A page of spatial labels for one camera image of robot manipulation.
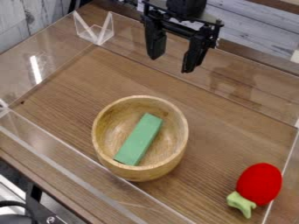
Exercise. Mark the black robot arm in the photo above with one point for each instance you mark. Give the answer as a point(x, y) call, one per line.
point(183, 18)

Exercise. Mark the brown wooden bowl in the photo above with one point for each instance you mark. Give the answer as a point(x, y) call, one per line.
point(115, 123)

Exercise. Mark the green rectangular block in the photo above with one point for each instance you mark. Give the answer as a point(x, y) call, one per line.
point(139, 140)

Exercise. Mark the black metal table frame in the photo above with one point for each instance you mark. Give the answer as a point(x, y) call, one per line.
point(20, 208)

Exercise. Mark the red plush radish toy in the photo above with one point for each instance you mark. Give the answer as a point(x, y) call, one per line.
point(259, 185)

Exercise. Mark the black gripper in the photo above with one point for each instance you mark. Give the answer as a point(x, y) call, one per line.
point(171, 13)

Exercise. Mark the clear acrylic corner bracket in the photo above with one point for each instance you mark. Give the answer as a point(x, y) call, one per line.
point(95, 34)

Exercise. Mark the clear acrylic fence panel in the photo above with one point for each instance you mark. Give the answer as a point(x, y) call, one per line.
point(99, 197)

